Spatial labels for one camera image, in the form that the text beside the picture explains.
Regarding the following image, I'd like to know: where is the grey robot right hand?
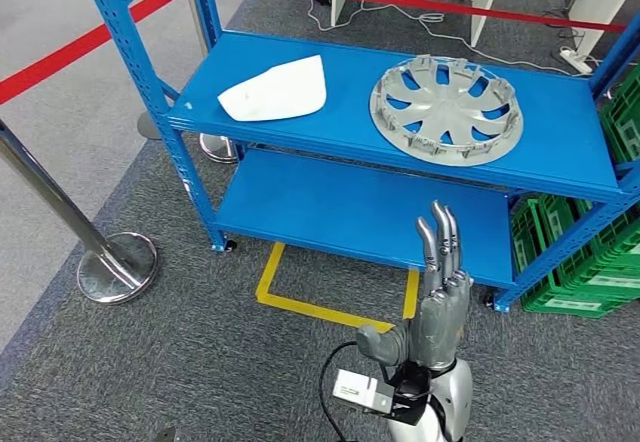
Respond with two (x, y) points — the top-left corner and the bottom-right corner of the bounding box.
(355, 200), (472, 371)

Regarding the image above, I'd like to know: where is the silver wheel hubcap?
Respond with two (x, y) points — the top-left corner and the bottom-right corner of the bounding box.
(368, 54), (525, 167)

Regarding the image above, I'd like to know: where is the blue metal shelf rack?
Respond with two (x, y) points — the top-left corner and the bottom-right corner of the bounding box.
(77, 0), (640, 314)

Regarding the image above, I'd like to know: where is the green plastic crate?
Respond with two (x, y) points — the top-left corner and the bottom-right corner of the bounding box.
(509, 193), (640, 320)
(598, 61), (640, 165)

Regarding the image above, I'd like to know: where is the yellow floor tape outline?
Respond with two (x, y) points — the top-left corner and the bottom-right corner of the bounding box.
(254, 242), (420, 334)

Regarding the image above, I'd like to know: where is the white car mirror cover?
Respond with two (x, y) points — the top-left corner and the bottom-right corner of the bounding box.
(217, 54), (328, 123)

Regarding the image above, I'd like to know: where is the white power strip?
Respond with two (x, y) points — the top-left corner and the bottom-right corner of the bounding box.
(558, 46), (595, 75)

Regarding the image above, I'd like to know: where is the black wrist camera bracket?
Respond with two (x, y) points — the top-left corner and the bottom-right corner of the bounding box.
(383, 362), (432, 427)

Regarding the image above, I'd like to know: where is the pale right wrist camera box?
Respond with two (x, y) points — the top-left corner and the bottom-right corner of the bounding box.
(332, 369), (396, 414)

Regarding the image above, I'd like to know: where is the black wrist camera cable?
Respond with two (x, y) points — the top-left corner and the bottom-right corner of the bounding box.
(318, 340), (362, 442)

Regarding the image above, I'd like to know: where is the white floor cable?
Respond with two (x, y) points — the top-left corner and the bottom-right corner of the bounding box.
(307, 0), (596, 77)

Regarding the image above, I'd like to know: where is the black floor cable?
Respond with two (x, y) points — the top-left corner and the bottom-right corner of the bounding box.
(542, 6), (601, 56)

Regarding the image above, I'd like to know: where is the chrome stanchion post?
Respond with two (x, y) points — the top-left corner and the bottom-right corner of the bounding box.
(172, 0), (240, 165)
(0, 119), (159, 306)

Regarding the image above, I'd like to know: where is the thin black stanchion post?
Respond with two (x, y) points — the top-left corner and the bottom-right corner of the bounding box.
(137, 110), (164, 141)

